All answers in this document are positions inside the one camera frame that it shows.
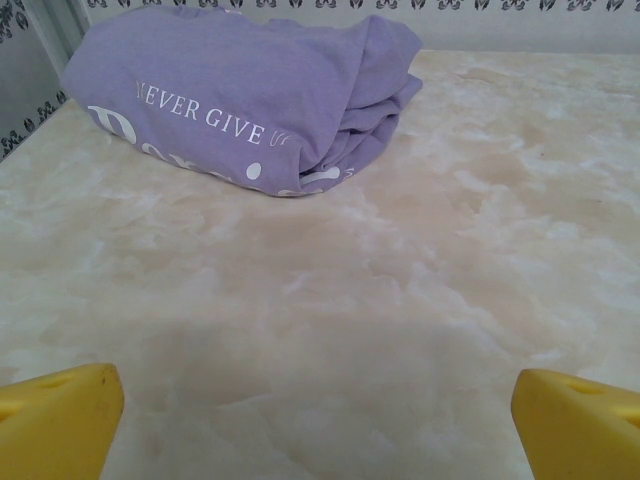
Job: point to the purple t-shirt with white print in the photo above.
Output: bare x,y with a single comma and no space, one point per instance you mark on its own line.
250,75

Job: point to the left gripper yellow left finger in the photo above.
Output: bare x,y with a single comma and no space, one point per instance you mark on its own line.
55,430

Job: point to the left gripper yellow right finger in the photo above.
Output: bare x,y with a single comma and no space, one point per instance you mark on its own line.
580,435

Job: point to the aluminium frame post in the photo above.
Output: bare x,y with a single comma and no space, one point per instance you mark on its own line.
60,30

